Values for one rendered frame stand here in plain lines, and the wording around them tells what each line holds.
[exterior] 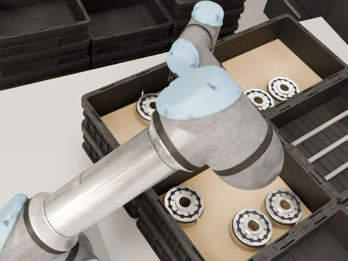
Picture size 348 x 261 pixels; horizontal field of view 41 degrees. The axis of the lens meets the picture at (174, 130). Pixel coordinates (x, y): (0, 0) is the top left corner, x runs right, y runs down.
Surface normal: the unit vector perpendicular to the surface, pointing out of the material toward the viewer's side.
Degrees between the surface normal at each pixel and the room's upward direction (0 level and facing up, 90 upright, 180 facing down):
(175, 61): 90
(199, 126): 73
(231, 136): 56
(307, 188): 90
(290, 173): 90
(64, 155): 0
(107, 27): 0
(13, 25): 0
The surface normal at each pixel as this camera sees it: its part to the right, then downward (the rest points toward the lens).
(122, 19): 0.15, -0.59
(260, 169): 0.30, 0.47
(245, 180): -0.06, 0.73
